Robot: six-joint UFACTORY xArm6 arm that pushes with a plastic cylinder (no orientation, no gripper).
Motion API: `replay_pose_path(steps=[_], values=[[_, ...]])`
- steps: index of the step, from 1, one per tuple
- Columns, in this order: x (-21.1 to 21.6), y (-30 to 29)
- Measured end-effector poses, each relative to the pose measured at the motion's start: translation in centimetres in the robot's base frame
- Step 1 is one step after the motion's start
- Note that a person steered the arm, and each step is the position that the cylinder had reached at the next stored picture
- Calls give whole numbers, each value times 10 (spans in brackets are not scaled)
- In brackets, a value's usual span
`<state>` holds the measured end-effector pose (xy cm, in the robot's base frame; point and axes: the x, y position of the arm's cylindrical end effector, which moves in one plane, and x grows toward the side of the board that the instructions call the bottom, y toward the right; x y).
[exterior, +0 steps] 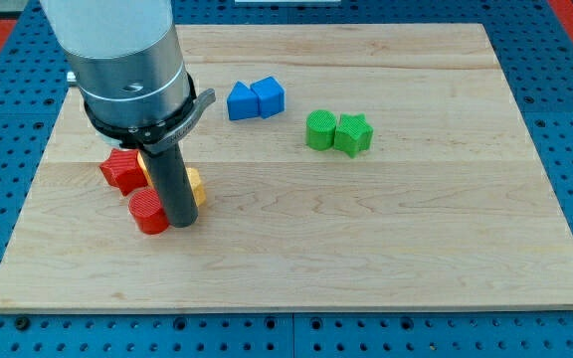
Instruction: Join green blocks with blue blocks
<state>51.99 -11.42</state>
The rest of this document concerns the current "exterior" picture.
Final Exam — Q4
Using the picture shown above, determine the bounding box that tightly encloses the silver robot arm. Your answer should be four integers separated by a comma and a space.
41, 0, 190, 128

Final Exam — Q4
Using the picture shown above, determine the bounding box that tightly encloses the wooden board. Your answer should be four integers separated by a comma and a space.
0, 24, 573, 314

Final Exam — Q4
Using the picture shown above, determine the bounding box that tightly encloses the green cylinder block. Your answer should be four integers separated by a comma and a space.
305, 109, 337, 151

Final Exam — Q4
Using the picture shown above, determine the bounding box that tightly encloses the green star block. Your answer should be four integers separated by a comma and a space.
333, 113, 374, 158

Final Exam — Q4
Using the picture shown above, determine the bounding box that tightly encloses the blue cube block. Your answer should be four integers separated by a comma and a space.
251, 77, 285, 118

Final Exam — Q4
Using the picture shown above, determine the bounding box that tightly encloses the blue triangle block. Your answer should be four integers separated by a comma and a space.
227, 82, 260, 120

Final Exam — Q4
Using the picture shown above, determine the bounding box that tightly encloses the yellow block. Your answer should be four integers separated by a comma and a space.
136, 153, 206, 207

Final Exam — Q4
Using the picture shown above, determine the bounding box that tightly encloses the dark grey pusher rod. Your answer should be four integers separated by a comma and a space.
141, 144, 198, 228

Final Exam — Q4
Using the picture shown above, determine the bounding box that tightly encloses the red cylinder block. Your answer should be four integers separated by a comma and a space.
128, 188, 170, 235

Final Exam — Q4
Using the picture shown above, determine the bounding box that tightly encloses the red star block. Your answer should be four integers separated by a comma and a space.
99, 149, 148, 196

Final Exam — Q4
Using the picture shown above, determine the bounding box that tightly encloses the black clamp ring with lever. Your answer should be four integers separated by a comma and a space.
83, 73, 217, 155

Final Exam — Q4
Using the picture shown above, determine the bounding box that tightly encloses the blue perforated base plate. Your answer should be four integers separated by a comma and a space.
0, 1, 573, 357

